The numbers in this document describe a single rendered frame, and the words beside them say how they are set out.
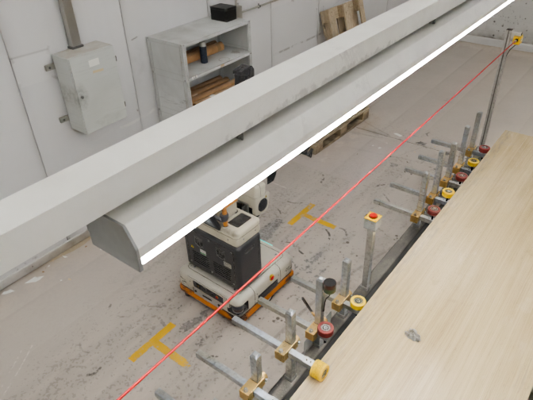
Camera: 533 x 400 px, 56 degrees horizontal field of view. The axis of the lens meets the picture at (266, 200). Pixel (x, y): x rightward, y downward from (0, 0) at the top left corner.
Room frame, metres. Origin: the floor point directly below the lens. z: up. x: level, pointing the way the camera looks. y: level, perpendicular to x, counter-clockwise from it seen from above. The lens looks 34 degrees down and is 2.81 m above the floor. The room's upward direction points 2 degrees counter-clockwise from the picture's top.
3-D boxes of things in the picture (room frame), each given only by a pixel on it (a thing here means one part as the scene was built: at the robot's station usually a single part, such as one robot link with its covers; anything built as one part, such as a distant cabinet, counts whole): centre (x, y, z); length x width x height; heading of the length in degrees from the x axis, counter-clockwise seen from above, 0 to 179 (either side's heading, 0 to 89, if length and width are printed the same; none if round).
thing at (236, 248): (2.82, 0.31, 0.59); 0.55 x 0.34 x 0.83; 50
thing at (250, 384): (1.32, 0.08, 0.95); 0.14 x 0.06 x 0.05; 142
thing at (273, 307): (1.79, -0.11, 0.84); 0.43 x 0.03 x 0.04; 52
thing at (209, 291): (2.63, 0.44, 0.23); 0.41 x 0.02 x 0.08; 50
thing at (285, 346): (1.52, -0.08, 0.95); 0.14 x 0.06 x 0.05; 142
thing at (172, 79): (4.61, 0.54, 0.78); 0.90 x 0.45 x 1.55; 142
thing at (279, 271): (2.89, 0.25, 0.16); 0.67 x 0.64 x 0.25; 140
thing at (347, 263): (1.93, -0.40, 0.87); 0.04 x 0.04 x 0.48; 52
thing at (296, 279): (1.96, -0.30, 0.84); 0.43 x 0.03 x 0.04; 52
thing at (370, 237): (2.13, -0.56, 0.93); 0.05 x 0.05 x 0.45; 52
